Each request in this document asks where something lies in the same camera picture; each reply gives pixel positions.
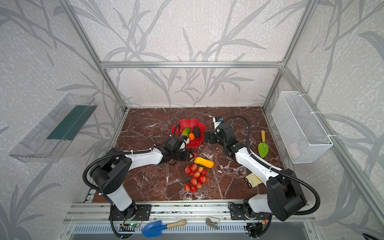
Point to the red fake grape bunch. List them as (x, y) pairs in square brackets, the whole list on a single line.
[(197, 176)]

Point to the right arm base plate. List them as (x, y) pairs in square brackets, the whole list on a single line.
[(244, 212)]

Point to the blue garden trowel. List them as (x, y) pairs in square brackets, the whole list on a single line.
[(155, 229)]

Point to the green yellow fake mango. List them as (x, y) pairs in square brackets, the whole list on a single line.
[(186, 132)]

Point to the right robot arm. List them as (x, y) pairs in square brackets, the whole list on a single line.
[(286, 194)]

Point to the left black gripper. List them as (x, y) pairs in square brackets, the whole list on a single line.
[(182, 154)]

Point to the yellow orange fake fruit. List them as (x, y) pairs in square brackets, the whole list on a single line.
[(206, 163)]

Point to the red flower-shaped fruit bowl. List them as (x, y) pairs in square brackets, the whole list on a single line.
[(192, 129)]

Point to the aluminium front rail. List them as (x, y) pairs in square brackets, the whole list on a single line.
[(166, 211)]

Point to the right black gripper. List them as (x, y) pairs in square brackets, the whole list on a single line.
[(212, 137)]

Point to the white wire basket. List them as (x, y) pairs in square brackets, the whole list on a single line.
[(301, 131)]

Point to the yellow white cloth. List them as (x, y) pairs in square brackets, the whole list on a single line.
[(252, 180)]

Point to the dark fake avocado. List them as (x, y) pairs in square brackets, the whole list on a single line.
[(196, 131)]

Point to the small grey metal clip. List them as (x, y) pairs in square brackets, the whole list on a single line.
[(213, 223)]

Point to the clear plastic wall tray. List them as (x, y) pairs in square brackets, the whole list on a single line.
[(47, 142)]

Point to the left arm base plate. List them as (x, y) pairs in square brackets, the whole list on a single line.
[(132, 213)]

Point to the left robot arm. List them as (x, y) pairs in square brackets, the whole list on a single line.
[(107, 174)]

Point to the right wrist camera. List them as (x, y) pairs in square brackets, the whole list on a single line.
[(217, 121)]

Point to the green garden trowel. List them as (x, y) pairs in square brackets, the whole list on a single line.
[(263, 148)]

